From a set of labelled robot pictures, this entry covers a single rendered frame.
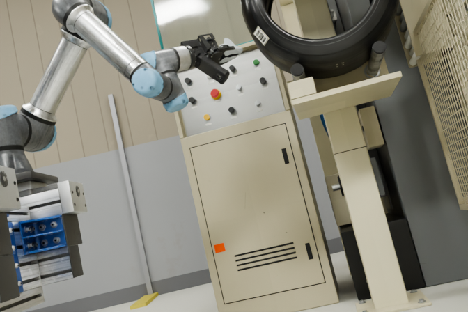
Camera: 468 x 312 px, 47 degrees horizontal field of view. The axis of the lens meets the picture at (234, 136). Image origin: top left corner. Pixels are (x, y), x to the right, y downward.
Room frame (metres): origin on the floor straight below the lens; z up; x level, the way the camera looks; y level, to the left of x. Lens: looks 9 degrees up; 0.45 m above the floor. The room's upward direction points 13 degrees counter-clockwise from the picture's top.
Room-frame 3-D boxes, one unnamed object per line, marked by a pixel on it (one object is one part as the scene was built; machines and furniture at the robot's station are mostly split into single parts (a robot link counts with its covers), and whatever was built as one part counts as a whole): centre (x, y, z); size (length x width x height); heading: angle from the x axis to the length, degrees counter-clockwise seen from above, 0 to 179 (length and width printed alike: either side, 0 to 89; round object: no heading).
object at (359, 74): (2.11, -0.45, 0.90); 0.40 x 0.03 x 0.10; 81
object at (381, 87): (1.93, -0.43, 0.80); 0.37 x 0.36 x 0.02; 81
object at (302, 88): (1.96, -0.29, 0.83); 0.36 x 0.09 x 0.06; 171
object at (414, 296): (2.19, -0.44, 0.01); 0.27 x 0.27 x 0.02; 81
